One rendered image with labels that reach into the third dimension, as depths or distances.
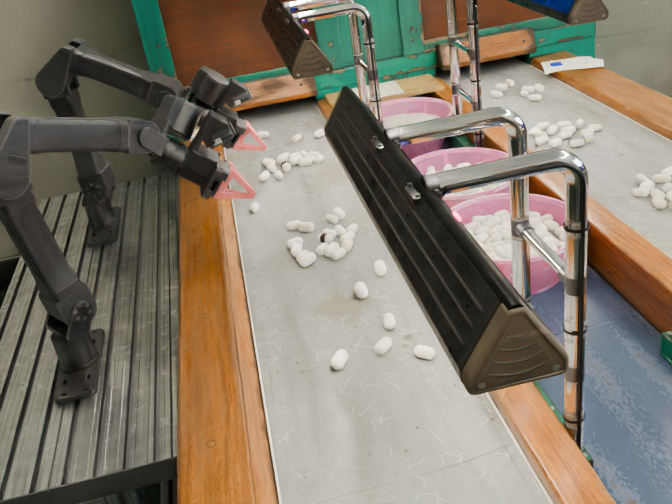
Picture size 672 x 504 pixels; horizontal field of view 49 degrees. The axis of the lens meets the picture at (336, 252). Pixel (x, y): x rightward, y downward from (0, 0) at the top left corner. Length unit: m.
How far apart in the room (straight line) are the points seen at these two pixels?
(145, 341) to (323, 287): 0.35
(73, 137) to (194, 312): 0.34
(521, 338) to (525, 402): 0.44
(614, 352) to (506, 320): 0.69
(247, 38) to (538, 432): 1.57
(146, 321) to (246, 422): 0.51
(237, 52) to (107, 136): 0.99
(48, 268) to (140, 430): 0.31
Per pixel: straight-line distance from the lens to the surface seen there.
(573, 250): 0.81
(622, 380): 1.17
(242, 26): 2.21
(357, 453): 0.96
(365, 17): 1.66
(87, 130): 1.28
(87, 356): 1.37
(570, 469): 0.90
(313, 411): 1.04
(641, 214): 1.48
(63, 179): 3.20
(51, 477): 1.20
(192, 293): 1.32
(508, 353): 0.55
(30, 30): 3.05
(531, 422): 0.95
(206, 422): 1.03
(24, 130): 1.21
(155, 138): 1.33
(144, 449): 1.17
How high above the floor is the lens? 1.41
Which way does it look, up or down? 28 degrees down
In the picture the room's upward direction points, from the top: 9 degrees counter-clockwise
